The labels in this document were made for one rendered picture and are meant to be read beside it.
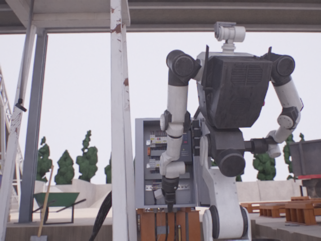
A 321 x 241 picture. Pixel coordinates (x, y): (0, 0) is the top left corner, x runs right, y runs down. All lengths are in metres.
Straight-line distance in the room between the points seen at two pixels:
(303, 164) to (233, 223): 8.69
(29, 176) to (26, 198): 0.44
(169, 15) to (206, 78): 5.97
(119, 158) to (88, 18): 1.81
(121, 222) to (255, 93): 0.85
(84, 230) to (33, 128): 3.09
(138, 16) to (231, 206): 6.19
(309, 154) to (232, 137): 8.78
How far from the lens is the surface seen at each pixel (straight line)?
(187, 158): 1.95
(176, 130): 1.29
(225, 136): 1.26
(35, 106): 6.82
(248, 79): 1.14
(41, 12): 3.19
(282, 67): 1.31
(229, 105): 1.16
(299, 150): 10.06
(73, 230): 4.34
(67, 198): 5.80
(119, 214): 1.46
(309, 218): 4.04
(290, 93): 1.41
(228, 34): 1.28
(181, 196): 2.09
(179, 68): 1.14
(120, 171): 1.50
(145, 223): 2.40
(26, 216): 6.50
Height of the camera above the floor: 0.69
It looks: 15 degrees up
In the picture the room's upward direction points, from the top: 2 degrees counter-clockwise
